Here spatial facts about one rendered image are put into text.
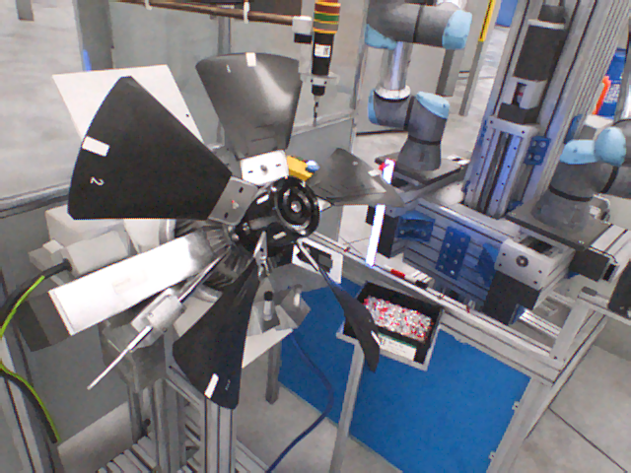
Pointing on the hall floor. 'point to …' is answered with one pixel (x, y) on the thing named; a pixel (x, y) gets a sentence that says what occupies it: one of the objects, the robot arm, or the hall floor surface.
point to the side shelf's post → (136, 413)
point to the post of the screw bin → (347, 408)
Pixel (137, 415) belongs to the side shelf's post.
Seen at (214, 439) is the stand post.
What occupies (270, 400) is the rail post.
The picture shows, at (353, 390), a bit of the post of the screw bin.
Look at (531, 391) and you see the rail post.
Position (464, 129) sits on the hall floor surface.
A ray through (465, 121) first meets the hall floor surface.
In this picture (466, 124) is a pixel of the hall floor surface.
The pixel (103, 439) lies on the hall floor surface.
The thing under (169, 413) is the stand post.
